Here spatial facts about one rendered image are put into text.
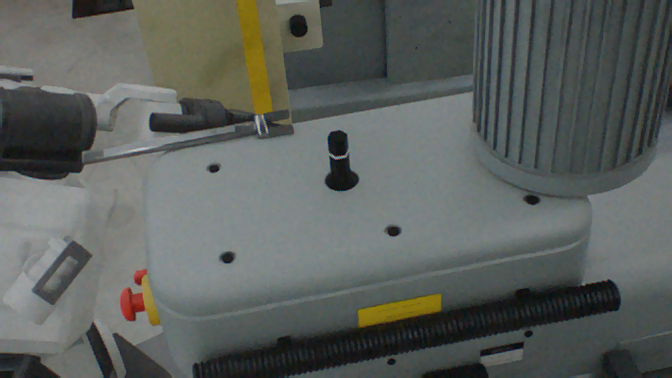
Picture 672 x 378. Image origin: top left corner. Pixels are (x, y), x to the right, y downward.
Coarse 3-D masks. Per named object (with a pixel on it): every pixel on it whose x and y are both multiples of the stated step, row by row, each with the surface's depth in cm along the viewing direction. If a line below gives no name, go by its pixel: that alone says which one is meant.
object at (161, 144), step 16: (272, 112) 108; (288, 112) 107; (224, 128) 106; (240, 128) 106; (256, 128) 106; (272, 128) 105; (288, 128) 105; (128, 144) 105; (144, 144) 105; (160, 144) 105; (176, 144) 105; (192, 144) 105; (96, 160) 104
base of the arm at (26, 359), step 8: (0, 360) 138; (8, 360) 137; (16, 360) 137; (24, 360) 136; (32, 360) 137; (0, 368) 137; (8, 368) 136; (16, 368) 136; (24, 368) 135; (32, 368) 136; (40, 368) 138; (48, 368) 140; (0, 376) 139; (8, 376) 138; (16, 376) 135; (24, 376) 135; (32, 376) 136; (40, 376) 138; (48, 376) 139; (56, 376) 141
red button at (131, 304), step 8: (128, 288) 104; (120, 296) 104; (128, 296) 103; (136, 296) 104; (120, 304) 104; (128, 304) 103; (136, 304) 104; (144, 304) 104; (128, 312) 103; (136, 312) 105; (128, 320) 104
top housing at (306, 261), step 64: (320, 128) 106; (384, 128) 105; (448, 128) 104; (192, 192) 99; (256, 192) 98; (320, 192) 97; (384, 192) 97; (448, 192) 96; (512, 192) 95; (192, 256) 92; (256, 256) 91; (320, 256) 90; (384, 256) 90; (448, 256) 91; (512, 256) 93; (576, 256) 95; (192, 320) 90; (256, 320) 92; (320, 320) 94; (384, 320) 95
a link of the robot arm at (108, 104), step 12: (120, 84) 162; (132, 84) 164; (108, 96) 161; (120, 96) 161; (132, 96) 161; (144, 96) 161; (156, 96) 161; (168, 96) 162; (96, 108) 162; (108, 108) 161; (108, 120) 162
